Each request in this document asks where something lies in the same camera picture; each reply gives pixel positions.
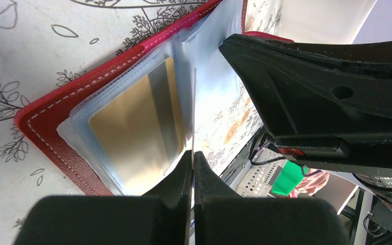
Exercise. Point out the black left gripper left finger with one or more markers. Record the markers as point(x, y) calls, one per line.
point(160, 216)

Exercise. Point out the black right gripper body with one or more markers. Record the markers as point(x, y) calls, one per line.
point(359, 154)

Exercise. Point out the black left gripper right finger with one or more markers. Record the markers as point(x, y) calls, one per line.
point(224, 217)

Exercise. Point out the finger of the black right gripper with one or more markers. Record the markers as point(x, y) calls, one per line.
point(308, 90)

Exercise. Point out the gold credit card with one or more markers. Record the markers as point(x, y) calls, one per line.
point(140, 130)

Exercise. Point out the red leather card holder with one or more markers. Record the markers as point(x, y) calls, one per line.
point(206, 84)

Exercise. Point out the white card box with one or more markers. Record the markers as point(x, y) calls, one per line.
point(318, 21)

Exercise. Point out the floral patterned table mat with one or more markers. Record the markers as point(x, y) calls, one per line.
point(44, 45)

